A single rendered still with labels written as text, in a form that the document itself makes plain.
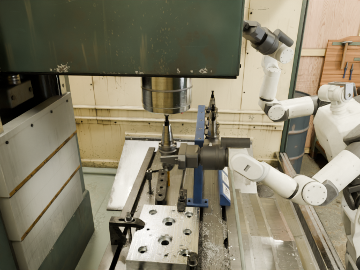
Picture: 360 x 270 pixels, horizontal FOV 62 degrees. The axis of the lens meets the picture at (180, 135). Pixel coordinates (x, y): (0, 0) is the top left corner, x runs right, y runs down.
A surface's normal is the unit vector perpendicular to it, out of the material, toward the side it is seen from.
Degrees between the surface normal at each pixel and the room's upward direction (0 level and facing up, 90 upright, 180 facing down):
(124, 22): 90
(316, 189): 71
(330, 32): 90
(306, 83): 90
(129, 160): 24
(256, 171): 83
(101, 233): 0
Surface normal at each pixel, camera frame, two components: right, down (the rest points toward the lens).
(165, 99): 0.01, 0.40
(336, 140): -0.75, 0.43
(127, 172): -0.05, -0.66
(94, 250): 0.00, -0.91
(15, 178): 1.00, 0.00
